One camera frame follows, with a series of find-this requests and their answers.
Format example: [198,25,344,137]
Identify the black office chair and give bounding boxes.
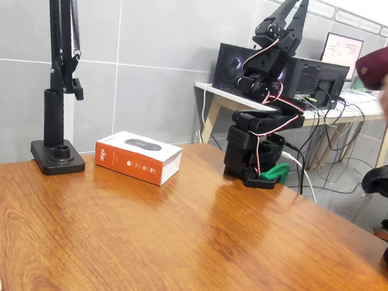
[355,145,388,244]

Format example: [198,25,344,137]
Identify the white desk wooden legs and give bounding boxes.
[187,77,388,179]

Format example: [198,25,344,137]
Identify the green bag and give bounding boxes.
[352,75,369,93]

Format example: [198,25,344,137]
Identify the green table clamp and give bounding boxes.
[258,160,292,187]

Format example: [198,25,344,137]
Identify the computer monitor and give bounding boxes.
[318,31,365,84]

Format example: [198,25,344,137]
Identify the black boom stand base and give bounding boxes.
[28,136,88,179]

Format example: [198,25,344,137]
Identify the black cable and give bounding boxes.
[278,141,309,196]

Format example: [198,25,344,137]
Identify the black desktop computer case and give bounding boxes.
[211,42,352,114]

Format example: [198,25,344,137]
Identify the red white servo cable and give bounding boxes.
[264,81,307,113]
[242,34,281,74]

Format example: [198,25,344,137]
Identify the orange white mouse box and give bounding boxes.
[92,128,185,189]

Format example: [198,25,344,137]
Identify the white papers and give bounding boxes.
[339,88,378,106]

